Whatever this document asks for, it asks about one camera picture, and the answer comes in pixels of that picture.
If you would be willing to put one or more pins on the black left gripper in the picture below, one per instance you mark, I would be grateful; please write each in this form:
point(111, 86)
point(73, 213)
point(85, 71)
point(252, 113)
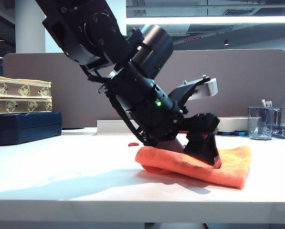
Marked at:
point(202, 124)

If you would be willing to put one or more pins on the orange microfibre cloth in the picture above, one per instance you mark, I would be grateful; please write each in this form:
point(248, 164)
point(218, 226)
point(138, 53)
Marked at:
point(228, 171)

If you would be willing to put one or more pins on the red letter magnet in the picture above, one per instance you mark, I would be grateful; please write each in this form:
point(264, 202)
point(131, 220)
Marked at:
point(133, 144)

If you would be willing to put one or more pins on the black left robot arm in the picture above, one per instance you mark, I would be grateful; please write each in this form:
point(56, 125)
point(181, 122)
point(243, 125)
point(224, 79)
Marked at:
point(104, 35)

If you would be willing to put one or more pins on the white bowl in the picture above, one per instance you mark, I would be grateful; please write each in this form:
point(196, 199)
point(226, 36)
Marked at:
point(235, 124)

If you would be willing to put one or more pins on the grey transparent cup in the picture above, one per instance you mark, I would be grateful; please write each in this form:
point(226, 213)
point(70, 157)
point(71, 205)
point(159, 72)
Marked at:
point(260, 126)

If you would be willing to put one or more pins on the brown desk partition panel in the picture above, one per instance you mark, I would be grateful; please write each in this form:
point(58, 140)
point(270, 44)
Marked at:
point(240, 78)

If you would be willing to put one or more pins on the utensils in cup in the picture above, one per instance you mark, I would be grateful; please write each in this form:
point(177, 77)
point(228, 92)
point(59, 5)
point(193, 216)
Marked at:
point(267, 103)

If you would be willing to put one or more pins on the clear plastic holder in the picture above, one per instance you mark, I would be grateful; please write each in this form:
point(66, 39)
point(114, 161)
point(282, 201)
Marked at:
point(277, 117)

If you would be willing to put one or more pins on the red ceiling sign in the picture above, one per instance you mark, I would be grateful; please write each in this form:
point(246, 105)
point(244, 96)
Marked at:
point(193, 39)

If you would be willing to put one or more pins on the black pendant lamp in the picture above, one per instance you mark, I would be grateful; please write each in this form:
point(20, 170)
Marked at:
point(226, 43)

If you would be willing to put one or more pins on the ceiling light strip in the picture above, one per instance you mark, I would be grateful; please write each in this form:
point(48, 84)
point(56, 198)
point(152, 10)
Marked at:
point(216, 20)

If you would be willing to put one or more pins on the dark blue case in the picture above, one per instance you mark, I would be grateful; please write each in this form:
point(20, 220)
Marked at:
point(25, 128)

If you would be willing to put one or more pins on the brown cartoon print box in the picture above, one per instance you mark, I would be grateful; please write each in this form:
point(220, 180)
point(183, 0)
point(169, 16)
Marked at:
point(23, 106)
point(13, 89)

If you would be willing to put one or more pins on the white column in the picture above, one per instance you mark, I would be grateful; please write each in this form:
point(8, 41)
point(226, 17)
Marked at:
point(27, 28)

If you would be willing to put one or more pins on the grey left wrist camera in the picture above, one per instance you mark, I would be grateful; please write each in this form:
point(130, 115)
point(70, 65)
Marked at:
point(206, 89)

